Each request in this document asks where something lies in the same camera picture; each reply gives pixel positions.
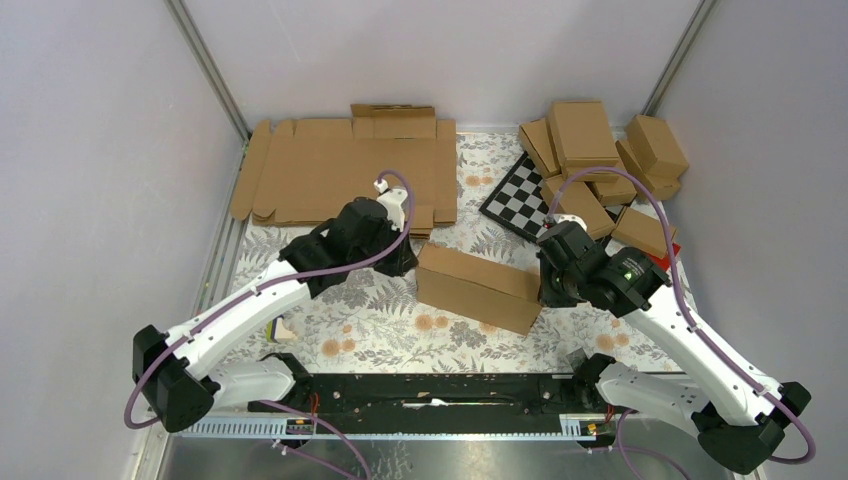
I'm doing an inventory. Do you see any purple cable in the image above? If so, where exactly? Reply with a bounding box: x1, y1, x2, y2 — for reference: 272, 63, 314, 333
544, 165, 817, 480
124, 169, 417, 480

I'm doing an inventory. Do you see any cardboard box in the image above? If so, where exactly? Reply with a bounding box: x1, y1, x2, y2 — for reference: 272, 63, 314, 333
518, 118, 561, 179
561, 159, 637, 206
415, 243, 542, 336
547, 100, 620, 168
615, 139, 681, 201
625, 115, 689, 179

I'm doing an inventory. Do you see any leaning folded cardboard box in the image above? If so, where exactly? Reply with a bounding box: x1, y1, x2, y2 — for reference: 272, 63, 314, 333
518, 118, 561, 179

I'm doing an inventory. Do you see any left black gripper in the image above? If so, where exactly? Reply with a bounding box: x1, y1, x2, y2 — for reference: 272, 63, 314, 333
351, 217, 419, 278

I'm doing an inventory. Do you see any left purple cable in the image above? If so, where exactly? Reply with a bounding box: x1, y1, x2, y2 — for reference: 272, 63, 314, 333
124, 169, 417, 480

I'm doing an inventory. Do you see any floral patterned table mat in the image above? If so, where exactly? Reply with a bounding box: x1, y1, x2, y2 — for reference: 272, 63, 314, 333
226, 133, 677, 373

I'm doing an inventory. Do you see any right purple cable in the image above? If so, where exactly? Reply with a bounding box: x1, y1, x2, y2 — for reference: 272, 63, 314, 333
544, 165, 817, 480

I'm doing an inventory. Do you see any stack of flat cardboard sheets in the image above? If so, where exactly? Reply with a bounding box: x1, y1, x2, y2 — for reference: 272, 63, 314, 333
230, 104, 459, 235

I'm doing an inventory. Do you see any black white checkerboard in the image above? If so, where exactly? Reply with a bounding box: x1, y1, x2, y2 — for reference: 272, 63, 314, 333
480, 154, 622, 243

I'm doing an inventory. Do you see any folded box on checkerboard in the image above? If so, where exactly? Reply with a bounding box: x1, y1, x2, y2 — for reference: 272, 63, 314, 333
541, 176, 615, 240

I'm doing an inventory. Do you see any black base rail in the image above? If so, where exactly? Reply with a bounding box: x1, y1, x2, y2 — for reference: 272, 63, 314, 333
248, 373, 624, 436

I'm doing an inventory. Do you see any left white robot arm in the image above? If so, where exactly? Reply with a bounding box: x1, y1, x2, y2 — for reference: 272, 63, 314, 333
125, 181, 417, 433

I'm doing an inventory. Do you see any folded box on red box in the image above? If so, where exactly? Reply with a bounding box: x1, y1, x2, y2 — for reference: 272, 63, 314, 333
611, 207, 668, 258

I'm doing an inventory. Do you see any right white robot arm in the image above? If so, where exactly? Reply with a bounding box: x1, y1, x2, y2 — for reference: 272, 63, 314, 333
536, 215, 811, 475

